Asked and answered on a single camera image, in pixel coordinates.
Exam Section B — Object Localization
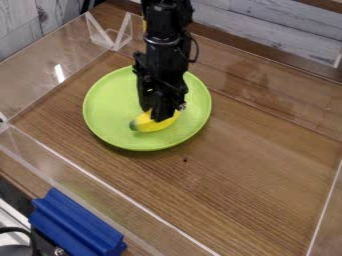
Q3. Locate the clear acrylic triangle bracket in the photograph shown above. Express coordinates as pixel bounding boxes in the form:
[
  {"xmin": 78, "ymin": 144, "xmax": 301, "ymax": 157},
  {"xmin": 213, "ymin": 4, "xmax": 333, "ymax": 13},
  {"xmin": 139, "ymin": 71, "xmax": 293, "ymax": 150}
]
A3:
[{"xmin": 86, "ymin": 12, "xmax": 133, "ymax": 52}]

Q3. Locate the black cable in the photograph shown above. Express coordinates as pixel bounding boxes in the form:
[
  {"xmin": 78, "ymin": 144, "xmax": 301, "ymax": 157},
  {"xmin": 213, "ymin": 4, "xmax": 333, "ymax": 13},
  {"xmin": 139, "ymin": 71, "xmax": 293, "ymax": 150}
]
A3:
[{"xmin": 0, "ymin": 226, "xmax": 46, "ymax": 249}]

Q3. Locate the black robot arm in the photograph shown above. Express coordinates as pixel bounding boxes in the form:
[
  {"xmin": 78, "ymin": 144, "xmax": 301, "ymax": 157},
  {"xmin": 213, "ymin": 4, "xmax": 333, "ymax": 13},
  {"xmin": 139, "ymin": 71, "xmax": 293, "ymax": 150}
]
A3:
[{"xmin": 133, "ymin": 0, "xmax": 200, "ymax": 122}]

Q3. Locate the yellow labelled tin can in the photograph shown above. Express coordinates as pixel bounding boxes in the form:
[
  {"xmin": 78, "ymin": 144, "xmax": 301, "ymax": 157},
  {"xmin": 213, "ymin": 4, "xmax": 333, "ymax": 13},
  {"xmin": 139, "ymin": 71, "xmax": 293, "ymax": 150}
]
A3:
[{"xmin": 142, "ymin": 18, "xmax": 148, "ymax": 33}]

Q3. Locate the blue plastic clamp block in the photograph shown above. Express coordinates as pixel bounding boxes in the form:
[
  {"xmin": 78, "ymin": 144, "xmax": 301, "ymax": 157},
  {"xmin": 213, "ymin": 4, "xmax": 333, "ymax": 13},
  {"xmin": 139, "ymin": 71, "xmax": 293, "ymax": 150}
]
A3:
[{"xmin": 30, "ymin": 188, "xmax": 127, "ymax": 256}]

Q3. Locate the clear acrylic front wall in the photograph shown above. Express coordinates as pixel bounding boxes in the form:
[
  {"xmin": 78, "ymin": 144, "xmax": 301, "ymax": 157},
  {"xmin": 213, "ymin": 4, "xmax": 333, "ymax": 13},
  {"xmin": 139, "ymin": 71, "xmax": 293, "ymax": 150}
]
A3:
[{"xmin": 0, "ymin": 113, "xmax": 220, "ymax": 256}]

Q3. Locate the yellow toy banana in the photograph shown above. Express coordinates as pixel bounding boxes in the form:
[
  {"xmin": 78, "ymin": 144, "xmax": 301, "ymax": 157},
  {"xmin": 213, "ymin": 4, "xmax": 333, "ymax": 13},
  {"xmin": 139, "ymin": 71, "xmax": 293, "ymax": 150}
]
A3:
[{"xmin": 130, "ymin": 110, "xmax": 181, "ymax": 133}]

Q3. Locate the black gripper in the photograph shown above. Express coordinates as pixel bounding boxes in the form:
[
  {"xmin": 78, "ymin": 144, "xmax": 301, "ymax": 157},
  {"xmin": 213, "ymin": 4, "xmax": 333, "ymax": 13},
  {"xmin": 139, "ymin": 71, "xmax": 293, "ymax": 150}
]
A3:
[{"xmin": 134, "ymin": 36, "xmax": 193, "ymax": 122}]

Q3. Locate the green round plate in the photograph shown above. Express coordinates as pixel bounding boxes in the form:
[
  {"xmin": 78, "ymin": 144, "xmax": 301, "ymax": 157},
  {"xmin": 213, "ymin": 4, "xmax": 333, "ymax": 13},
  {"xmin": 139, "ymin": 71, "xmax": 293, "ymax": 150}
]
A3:
[{"xmin": 83, "ymin": 66, "xmax": 213, "ymax": 151}]

